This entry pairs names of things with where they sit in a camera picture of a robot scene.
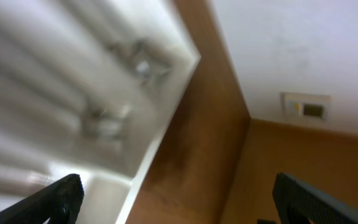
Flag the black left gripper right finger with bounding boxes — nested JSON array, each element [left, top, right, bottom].
[[273, 173, 358, 224]]

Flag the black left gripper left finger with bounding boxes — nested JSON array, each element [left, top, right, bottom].
[[0, 174, 84, 224]]

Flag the large metal spoon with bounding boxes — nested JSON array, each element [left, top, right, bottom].
[[107, 39, 173, 85]]

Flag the white plastic cutlery tray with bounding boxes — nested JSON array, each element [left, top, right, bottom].
[[0, 0, 200, 223]]

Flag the white wall socket plate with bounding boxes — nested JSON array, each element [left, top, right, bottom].
[[281, 92, 333, 121]]

